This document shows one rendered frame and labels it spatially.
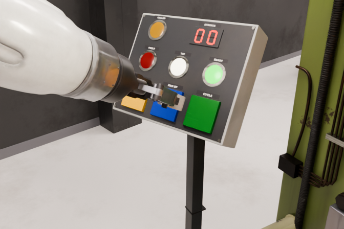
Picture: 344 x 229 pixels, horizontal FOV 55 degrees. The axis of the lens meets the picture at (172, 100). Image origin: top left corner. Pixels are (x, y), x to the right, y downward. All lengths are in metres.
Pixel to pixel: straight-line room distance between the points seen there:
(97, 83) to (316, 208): 0.75
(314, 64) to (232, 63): 0.23
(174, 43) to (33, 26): 0.53
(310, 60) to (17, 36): 0.71
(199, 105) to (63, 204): 1.54
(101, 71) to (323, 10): 0.59
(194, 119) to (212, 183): 1.51
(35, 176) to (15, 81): 2.11
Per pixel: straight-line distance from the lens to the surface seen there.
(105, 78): 0.44
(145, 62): 0.88
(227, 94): 0.74
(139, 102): 0.85
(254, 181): 2.31
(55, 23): 0.38
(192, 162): 0.98
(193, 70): 0.80
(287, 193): 1.08
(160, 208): 2.04
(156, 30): 0.89
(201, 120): 0.75
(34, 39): 0.36
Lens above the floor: 1.32
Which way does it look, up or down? 22 degrees down
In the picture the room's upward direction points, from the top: straight up
